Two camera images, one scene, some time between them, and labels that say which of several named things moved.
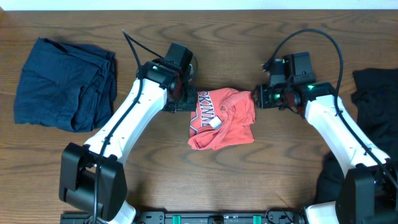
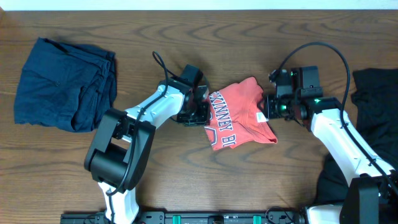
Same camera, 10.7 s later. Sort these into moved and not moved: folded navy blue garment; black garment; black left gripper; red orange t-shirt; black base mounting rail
Moved: red orange t-shirt; black left gripper
Not moved: black garment; folded navy blue garment; black base mounting rail
